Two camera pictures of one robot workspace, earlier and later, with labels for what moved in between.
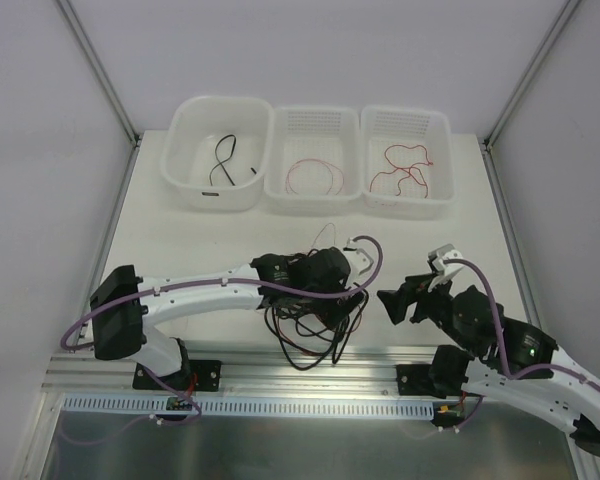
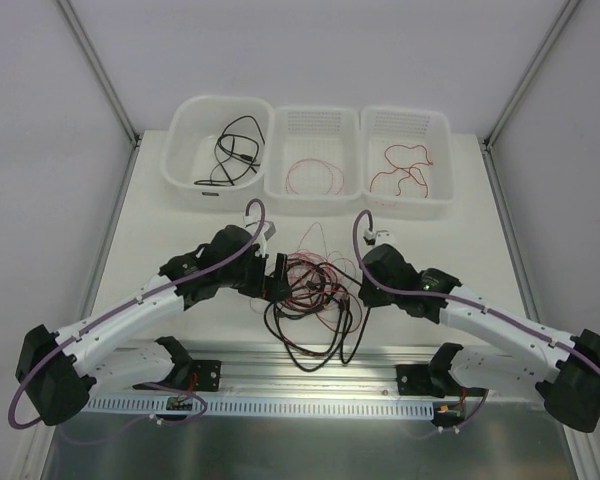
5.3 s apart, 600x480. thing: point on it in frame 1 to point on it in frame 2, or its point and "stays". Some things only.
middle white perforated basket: (316, 160) stays
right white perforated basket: (406, 161) stays
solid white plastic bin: (219, 151) stays
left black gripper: (344, 304) to (270, 280)
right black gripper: (418, 298) to (368, 293)
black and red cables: (321, 312) stays
